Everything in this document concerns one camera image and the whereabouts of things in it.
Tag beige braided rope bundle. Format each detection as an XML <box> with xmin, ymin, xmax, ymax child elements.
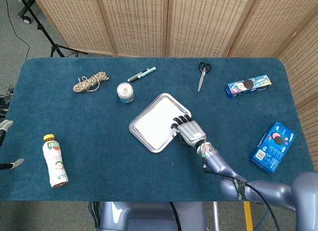
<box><xmin>73</xmin><ymin>71</ymin><xmax>110</xmax><ymax>93</ymax></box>

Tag white drink bottle yellow cap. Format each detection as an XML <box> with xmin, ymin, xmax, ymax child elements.
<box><xmin>42</xmin><ymin>134</ymin><xmax>69</xmax><ymax>189</ymax></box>

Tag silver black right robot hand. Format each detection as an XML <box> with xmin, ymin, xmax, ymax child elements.
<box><xmin>170</xmin><ymin>114</ymin><xmax>207</xmax><ymax>149</ymax></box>

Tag slim blue Oreo box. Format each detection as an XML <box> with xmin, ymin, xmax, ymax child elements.
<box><xmin>226</xmin><ymin>74</ymin><xmax>272</xmax><ymax>99</ymax></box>

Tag wide blue Oreo box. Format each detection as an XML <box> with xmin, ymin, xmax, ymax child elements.
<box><xmin>248</xmin><ymin>121</ymin><xmax>297</xmax><ymax>173</ymax></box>

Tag black cart base with caster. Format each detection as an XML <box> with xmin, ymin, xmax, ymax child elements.
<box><xmin>17</xmin><ymin>0</ymin><xmax>35</xmax><ymax>24</ymax></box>

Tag black-handled scissors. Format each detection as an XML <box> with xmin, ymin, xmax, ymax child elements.
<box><xmin>197</xmin><ymin>62</ymin><xmax>212</xmax><ymax>93</ymax></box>

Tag silver metal tray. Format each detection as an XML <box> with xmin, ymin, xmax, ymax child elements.
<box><xmin>128</xmin><ymin>92</ymin><xmax>192</xmax><ymax>154</ymax></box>

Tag thin black floor cable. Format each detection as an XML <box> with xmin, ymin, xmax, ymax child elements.
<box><xmin>3</xmin><ymin>0</ymin><xmax>31</xmax><ymax>62</ymax></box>

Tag teal table cloth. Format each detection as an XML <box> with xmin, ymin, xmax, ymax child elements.
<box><xmin>0</xmin><ymin>57</ymin><xmax>314</xmax><ymax>202</ymax></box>

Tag black tripod stand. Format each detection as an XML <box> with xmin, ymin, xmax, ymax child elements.
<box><xmin>14</xmin><ymin>0</ymin><xmax>88</xmax><ymax>58</ymax></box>

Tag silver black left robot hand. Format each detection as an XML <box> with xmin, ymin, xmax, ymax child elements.
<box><xmin>0</xmin><ymin>120</ymin><xmax>25</xmax><ymax>170</ymax></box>

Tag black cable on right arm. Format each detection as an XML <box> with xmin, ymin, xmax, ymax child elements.
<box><xmin>202</xmin><ymin>141</ymin><xmax>281</xmax><ymax>231</ymax></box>

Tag green and white marker pen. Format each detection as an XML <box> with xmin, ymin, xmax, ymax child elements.
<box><xmin>127</xmin><ymin>66</ymin><xmax>157</xmax><ymax>82</ymax></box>

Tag dark cables under table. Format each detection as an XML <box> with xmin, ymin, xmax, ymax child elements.
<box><xmin>88</xmin><ymin>201</ymin><xmax>101</xmax><ymax>231</ymax></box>

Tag black cable bundle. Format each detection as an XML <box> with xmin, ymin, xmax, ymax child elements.
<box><xmin>0</xmin><ymin>85</ymin><xmax>14</xmax><ymax>117</ymax></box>

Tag silver metal leg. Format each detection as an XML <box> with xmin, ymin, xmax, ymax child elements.
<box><xmin>213</xmin><ymin>202</ymin><xmax>221</xmax><ymax>231</ymax></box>

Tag clear jar with white lid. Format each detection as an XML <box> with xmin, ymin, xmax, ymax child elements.
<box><xmin>116</xmin><ymin>82</ymin><xmax>135</xmax><ymax>104</ymax></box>

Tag grey-blue robot torso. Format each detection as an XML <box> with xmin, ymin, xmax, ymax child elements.
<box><xmin>99</xmin><ymin>201</ymin><xmax>207</xmax><ymax>231</ymax></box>

